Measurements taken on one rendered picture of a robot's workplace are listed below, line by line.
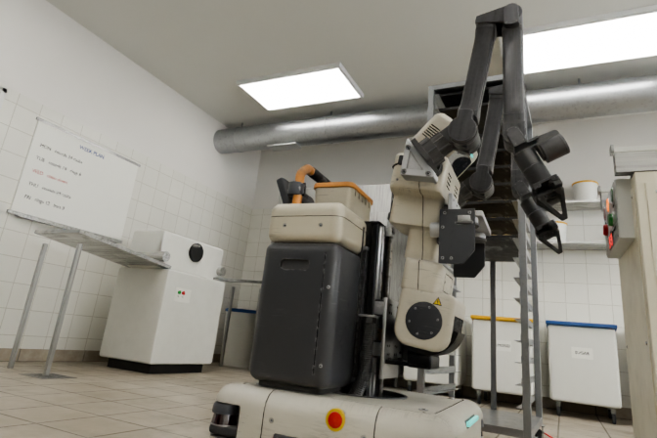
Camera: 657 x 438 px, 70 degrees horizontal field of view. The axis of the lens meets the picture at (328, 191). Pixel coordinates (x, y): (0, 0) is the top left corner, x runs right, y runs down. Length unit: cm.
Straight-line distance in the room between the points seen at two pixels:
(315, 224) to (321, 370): 40
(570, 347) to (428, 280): 335
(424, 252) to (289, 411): 59
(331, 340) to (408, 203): 49
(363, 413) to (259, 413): 28
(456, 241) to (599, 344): 339
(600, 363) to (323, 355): 359
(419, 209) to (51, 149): 379
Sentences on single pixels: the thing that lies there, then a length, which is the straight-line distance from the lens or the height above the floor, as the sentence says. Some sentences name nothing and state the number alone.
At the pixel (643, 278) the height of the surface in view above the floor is 61.
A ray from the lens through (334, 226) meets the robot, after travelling 134.
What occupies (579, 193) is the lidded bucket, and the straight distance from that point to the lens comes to 535.
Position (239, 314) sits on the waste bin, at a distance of 590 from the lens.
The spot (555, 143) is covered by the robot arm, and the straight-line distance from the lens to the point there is 133.
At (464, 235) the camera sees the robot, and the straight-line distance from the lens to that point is 138.
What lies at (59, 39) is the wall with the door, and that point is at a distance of 503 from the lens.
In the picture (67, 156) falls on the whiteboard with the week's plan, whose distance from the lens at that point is 483.
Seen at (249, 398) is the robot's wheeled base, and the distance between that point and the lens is 137.
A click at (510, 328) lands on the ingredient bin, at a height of 68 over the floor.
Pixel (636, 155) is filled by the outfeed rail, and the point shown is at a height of 88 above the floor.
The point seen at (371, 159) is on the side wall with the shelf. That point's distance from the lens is 619.
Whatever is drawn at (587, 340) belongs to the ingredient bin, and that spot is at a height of 62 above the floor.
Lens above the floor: 43
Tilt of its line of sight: 17 degrees up
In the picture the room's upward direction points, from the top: 6 degrees clockwise
